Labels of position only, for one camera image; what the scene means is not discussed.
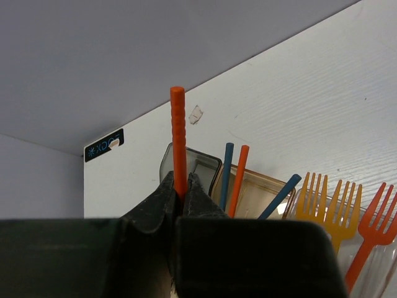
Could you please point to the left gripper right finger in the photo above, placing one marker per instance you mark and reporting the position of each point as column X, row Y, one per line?
column 217, row 256

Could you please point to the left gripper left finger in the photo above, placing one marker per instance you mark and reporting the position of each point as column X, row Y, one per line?
column 107, row 257

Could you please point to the red plastic chopstick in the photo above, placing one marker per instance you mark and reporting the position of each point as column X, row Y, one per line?
column 238, row 179
column 177, row 95

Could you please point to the orange plastic fork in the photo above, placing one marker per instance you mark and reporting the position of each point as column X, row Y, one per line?
column 311, row 202
column 342, row 216

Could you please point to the red plastic fork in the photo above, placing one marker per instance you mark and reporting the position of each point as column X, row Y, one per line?
column 373, row 232

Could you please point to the grey smoked container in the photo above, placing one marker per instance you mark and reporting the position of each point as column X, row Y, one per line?
column 205, row 166

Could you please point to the left blue corner sticker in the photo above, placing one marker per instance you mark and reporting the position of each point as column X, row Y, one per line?
column 104, row 145

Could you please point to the white tape patch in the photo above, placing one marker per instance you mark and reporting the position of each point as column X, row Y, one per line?
column 195, row 115

